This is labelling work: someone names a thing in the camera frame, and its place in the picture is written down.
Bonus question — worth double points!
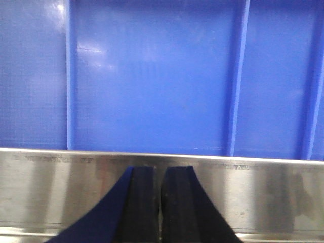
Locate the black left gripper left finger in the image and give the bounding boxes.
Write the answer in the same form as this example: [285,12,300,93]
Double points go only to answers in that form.
[49,166,159,242]

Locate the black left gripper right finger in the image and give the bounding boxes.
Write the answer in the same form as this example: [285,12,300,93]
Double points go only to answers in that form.
[161,166,241,242]

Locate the large blue plastic bin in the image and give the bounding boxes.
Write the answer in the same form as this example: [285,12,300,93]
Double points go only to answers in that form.
[1,1,323,160]

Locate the stainless steel shelf front rail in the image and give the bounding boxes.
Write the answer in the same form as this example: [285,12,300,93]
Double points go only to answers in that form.
[1,148,323,242]

